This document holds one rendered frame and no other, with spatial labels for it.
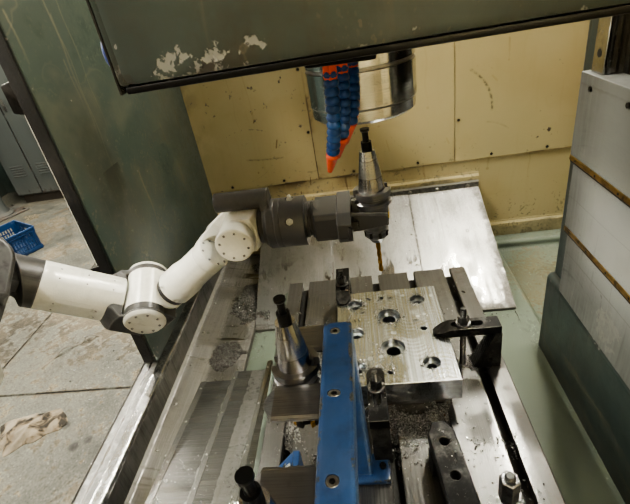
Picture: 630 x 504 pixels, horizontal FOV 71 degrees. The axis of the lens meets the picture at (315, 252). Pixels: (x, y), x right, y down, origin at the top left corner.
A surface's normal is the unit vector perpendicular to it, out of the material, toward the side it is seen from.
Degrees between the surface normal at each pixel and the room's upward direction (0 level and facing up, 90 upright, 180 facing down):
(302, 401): 0
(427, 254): 24
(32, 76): 90
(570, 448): 0
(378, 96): 90
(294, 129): 90
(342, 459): 0
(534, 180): 90
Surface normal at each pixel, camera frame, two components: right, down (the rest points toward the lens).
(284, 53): 0.01, 0.80
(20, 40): 0.99, -0.11
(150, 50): -0.05, 0.52
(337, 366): -0.15, -0.85
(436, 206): -0.16, -0.57
